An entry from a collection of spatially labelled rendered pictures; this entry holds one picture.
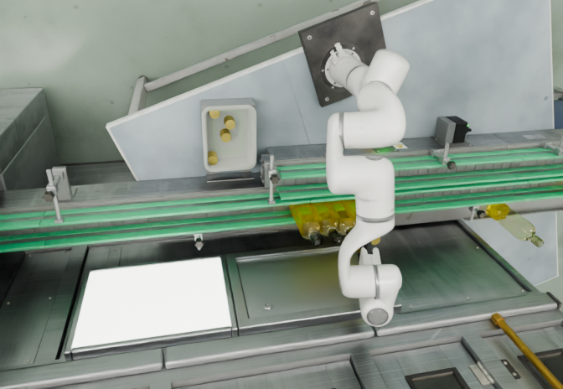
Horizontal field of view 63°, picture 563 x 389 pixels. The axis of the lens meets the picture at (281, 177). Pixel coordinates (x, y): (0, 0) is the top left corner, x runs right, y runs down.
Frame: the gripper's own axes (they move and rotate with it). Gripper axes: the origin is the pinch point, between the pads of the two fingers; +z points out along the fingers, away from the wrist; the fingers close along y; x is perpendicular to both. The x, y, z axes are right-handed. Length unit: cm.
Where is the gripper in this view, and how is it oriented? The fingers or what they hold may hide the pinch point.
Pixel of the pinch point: (364, 251)
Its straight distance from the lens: 136.9
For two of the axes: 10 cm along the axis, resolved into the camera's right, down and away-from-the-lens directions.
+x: -10.0, -0.6, 0.3
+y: 0.4, -9.2, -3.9
